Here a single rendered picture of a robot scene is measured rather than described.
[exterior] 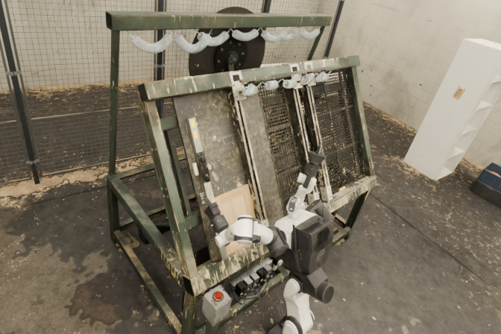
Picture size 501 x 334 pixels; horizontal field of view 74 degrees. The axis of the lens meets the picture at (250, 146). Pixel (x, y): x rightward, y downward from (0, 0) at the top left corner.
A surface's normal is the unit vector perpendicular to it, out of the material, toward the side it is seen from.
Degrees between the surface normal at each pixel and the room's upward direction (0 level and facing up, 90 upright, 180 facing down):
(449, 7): 90
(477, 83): 90
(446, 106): 90
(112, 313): 0
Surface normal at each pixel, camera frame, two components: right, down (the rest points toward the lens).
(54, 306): 0.16, -0.84
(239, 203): 0.63, -0.04
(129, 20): 0.65, 0.49
